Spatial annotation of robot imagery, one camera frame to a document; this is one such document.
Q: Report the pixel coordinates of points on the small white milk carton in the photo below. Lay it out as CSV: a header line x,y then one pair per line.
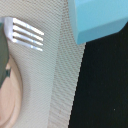
x,y
93,19

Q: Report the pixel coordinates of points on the grey green gripper finger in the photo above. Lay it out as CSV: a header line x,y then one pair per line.
x,y
4,58

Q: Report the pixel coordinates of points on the round wooden plate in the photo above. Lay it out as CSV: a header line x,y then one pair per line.
x,y
11,96

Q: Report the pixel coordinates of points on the fork with wooden handle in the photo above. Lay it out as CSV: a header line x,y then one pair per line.
x,y
19,32

